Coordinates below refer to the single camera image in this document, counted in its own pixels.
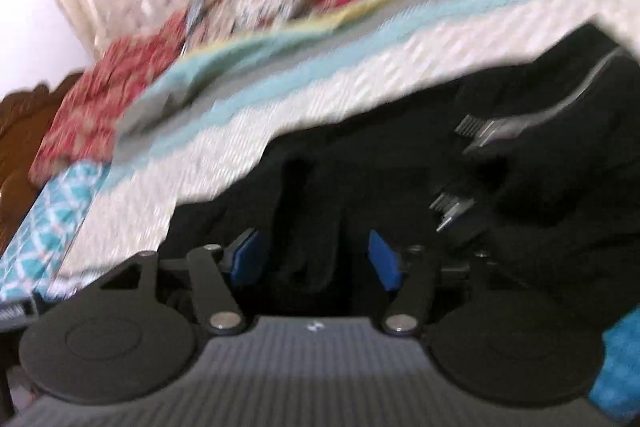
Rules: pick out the black pants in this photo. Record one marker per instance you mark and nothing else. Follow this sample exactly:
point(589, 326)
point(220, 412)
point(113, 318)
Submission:
point(350, 177)

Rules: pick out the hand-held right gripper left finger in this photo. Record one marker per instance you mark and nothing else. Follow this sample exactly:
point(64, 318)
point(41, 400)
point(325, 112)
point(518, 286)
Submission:
point(245, 257)

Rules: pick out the red floral cloth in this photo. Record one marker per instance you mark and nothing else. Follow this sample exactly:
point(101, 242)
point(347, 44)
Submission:
point(100, 97)

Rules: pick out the cream floral cloth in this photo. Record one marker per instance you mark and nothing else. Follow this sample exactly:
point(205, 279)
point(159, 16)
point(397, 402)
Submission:
point(250, 2)

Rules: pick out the patterned blue beige bedspread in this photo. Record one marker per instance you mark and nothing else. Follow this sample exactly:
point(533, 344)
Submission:
point(300, 72)

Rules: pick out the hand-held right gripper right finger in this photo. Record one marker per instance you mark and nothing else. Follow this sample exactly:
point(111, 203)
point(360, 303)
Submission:
point(384, 257)

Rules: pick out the teal white patterned sheet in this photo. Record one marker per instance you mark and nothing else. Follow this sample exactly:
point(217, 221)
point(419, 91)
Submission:
point(45, 227)

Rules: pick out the carved wooden headboard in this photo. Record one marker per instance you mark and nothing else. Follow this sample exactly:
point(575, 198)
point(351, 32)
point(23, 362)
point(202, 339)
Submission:
point(20, 132)

